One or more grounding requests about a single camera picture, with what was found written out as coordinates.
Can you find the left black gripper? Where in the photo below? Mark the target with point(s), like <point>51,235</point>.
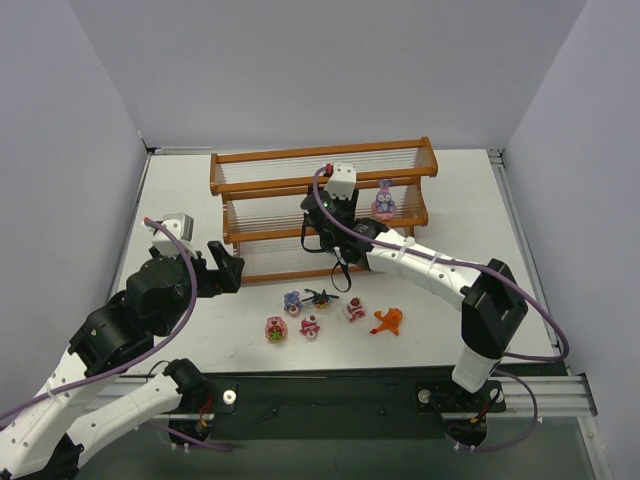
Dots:
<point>211,279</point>

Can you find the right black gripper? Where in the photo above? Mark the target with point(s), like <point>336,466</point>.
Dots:
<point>316,220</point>

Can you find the purple bunny holding strawberry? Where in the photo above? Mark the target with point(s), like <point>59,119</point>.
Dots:
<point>292,303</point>

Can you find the pink bear holding strawberry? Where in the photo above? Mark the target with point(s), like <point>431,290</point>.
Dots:
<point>276,329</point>

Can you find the pink bear strawberry cake toy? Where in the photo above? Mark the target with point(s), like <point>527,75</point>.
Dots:
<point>354,310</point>

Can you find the pink bear cupcake toy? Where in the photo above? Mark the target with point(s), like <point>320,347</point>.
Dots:
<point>309,327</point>

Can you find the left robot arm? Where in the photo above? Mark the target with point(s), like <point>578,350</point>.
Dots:
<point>54,437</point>

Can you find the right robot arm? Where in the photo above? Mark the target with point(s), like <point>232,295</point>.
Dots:
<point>491,309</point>

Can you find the wooden three-tier shelf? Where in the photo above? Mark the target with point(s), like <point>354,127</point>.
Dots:
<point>283,210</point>

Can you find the black winged bird toy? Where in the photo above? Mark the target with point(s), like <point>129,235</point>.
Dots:
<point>318,299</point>

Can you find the orange fish toy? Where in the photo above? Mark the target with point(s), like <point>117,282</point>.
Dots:
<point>389,321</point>

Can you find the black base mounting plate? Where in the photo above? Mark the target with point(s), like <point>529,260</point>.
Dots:
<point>364,404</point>

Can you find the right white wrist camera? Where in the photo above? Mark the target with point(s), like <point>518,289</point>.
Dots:
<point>341,183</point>

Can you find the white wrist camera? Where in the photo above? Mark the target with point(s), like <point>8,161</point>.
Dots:
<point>180,226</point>
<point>341,183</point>

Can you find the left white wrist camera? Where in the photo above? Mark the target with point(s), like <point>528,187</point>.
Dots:
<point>180,226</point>

